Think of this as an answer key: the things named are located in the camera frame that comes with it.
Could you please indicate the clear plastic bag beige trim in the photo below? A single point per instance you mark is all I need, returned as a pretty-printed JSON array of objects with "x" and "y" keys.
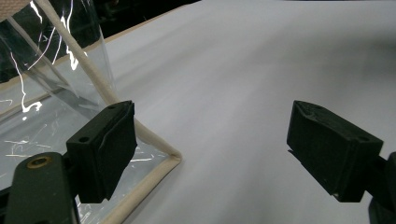
[{"x": 46, "y": 102}]

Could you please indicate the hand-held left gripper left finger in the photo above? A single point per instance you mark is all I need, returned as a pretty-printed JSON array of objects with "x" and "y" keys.
[{"x": 102, "y": 149}]

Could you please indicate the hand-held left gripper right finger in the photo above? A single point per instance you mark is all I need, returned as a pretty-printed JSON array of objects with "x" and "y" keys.
[{"x": 330, "y": 149}]

